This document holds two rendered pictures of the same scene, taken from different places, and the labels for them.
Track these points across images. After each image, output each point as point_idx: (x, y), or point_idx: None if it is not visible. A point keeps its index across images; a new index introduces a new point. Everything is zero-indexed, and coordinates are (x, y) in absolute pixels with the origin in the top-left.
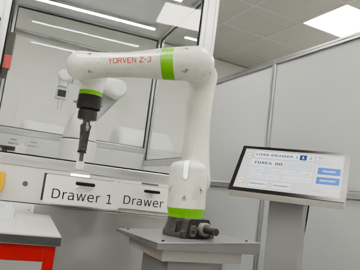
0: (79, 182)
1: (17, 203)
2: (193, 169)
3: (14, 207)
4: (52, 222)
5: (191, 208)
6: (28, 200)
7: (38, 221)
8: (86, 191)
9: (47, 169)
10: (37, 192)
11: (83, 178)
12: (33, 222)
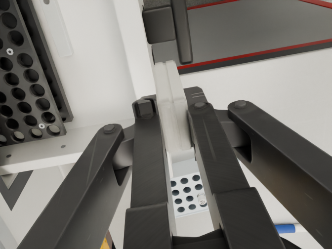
0: (191, 48)
1: None
2: None
3: (240, 162)
4: (239, 68)
5: None
6: (57, 171)
7: (245, 99)
8: (142, 7)
9: (1, 217)
10: (42, 171)
11: (146, 42)
12: (274, 103)
